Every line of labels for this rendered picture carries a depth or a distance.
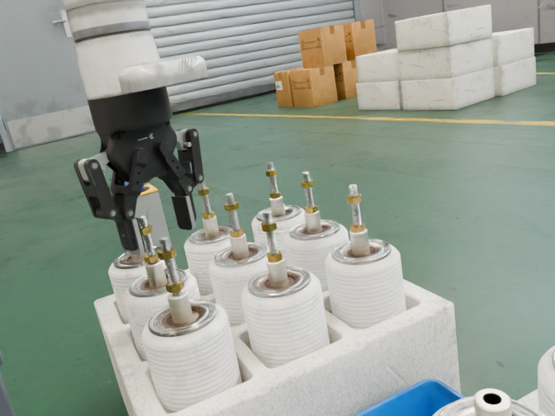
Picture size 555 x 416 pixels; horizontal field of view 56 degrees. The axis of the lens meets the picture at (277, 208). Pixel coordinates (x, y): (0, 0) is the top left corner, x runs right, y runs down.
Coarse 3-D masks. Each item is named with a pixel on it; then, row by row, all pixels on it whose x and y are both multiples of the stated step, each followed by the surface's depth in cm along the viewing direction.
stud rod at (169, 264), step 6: (162, 240) 54; (162, 246) 54; (168, 246) 55; (168, 264) 55; (168, 270) 55; (174, 270) 56; (168, 276) 56; (174, 276) 56; (174, 282) 56; (174, 294) 56; (180, 294) 56
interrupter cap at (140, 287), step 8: (184, 272) 69; (136, 280) 69; (144, 280) 69; (184, 280) 67; (136, 288) 67; (144, 288) 67; (152, 288) 67; (160, 288) 65; (136, 296) 65; (144, 296) 64; (152, 296) 64
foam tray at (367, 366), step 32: (416, 288) 70; (384, 320) 64; (416, 320) 63; (448, 320) 65; (128, 352) 66; (320, 352) 59; (352, 352) 59; (384, 352) 61; (416, 352) 64; (448, 352) 66; (128, 384) 60; (256, 384) 56; (288, 384) 56; (320, 384) 58; (352, 384) 60; (384, 384) 62; (448, 384) 67
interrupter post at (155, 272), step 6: (150, 264) 66; (156, 264) 66; (162, 264) 67; (150, 270) 66; (156, 270) 66; (162, 270) 67; (150, 276) 66; (156, 276) 66; (162, 276) 67; (150, 282) 67; (156, 282) 67; (162, 282) 67
